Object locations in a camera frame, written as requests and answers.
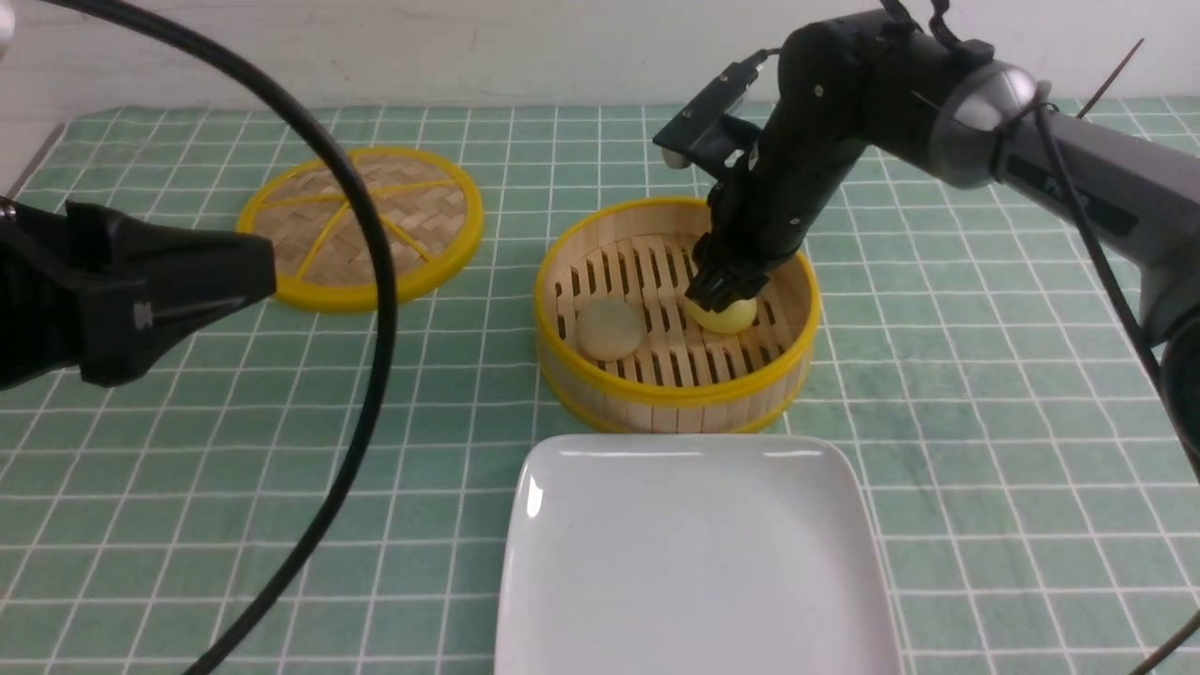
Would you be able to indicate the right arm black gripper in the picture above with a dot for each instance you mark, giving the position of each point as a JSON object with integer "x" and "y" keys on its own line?
{"x": 762, "y": 214}

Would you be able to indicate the yellow steamed bun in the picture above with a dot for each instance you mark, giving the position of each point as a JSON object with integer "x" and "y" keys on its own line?
{"x": 738, "y": 316}

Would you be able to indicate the white steamed bun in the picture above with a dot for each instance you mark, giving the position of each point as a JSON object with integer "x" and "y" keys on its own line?
{"x": 608, "y": 329}

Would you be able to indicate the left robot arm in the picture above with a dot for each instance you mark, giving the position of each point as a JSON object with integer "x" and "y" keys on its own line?
{"x": 110, "y": 294}

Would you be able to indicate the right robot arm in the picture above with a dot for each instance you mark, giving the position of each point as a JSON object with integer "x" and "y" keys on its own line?
{"x": 951, "y": 109}

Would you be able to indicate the white square plate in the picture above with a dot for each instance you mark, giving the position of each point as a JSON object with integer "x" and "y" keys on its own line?
{"x": 692, "y": 554}

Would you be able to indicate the bamboo steamer basket yellow rim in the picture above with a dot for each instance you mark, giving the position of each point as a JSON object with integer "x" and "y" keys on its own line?
{"x": 680, "y": 378}

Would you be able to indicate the green checkered tablecloth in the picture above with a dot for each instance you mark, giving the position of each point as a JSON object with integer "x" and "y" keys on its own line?
{"x": 1036, "y": 514}

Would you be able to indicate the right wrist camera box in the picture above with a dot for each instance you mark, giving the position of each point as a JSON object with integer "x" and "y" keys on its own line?
{"x": 706, "y": 132}

